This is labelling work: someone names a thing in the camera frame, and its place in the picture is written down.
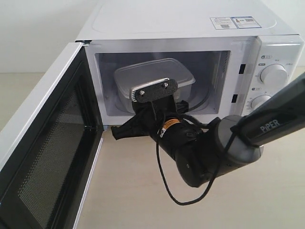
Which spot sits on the blue bordered label sticker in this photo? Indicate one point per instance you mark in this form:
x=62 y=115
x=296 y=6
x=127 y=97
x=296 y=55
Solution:
x=245 y=22

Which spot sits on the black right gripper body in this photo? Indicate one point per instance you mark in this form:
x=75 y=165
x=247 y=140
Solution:
x=167 y=123

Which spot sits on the lower white control knob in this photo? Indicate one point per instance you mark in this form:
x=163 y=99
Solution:
x=258 y=101

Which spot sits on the white plastic lidded container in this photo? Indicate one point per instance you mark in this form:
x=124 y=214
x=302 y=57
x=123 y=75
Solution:
x=158 y=66

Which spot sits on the white microwave oven body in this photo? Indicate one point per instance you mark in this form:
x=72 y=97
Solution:
x=120 y=33

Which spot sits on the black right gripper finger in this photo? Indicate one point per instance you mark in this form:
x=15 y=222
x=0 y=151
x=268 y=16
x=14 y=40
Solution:
x=139 y=125

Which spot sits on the white label sticker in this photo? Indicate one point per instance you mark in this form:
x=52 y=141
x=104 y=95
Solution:
x=223 y=23

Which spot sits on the upper white control knob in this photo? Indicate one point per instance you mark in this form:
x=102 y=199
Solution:
x=274 y=74

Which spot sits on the glass microwave turntable plate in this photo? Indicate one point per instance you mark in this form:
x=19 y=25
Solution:
x=202 y=97

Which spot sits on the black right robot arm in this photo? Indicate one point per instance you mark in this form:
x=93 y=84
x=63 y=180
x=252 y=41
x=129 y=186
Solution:
x=205 y=151

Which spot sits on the white control knob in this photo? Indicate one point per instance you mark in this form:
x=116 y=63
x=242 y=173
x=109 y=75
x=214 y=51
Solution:
x=274 y=74
x=258 y=101

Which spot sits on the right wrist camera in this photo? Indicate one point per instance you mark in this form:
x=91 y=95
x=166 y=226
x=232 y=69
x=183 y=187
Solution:
x=153 y=90

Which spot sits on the white microwave door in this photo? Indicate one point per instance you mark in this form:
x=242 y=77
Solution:
x=49 y=147

